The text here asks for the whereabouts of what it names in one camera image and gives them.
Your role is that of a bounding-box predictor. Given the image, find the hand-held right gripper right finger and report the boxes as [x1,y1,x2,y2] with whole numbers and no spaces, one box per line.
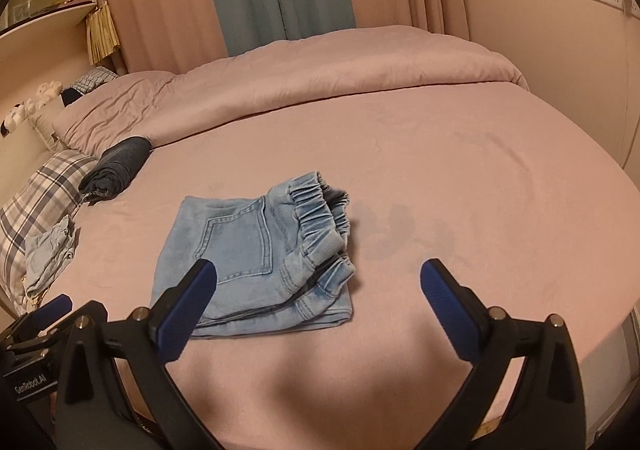
[420,258,587,450]

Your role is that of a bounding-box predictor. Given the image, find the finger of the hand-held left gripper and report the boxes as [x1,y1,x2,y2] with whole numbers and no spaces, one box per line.
[0,294,74,348]

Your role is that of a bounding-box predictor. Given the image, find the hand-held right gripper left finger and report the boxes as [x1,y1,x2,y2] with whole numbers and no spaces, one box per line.
[54,258,226,450]

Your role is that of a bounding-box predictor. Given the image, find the light blue jeans pants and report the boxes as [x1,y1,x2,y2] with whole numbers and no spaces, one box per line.
[149,170,357,340]

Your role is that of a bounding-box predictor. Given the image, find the folded dark blue pants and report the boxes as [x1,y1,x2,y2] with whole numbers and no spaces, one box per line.
[78,136,152,203]

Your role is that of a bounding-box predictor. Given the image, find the folded pale blue jeans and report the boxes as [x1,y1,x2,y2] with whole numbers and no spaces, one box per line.
[22,215,77,301]

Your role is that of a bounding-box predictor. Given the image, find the large plaid pillow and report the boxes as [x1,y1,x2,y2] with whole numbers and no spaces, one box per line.
[0,150,98,303]

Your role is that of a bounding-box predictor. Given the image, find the cream cushion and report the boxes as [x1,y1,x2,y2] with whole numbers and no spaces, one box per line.
[29,102,68,151]

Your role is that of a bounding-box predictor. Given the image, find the black and white plush toy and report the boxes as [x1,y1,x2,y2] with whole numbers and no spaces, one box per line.
[0,102,28,137]

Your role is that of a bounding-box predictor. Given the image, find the small plaid pillow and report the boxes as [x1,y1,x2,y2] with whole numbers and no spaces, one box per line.
[61,67,120,106]

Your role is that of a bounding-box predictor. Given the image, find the pink duvet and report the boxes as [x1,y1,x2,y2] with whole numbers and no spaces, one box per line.
[52,26,530,155]

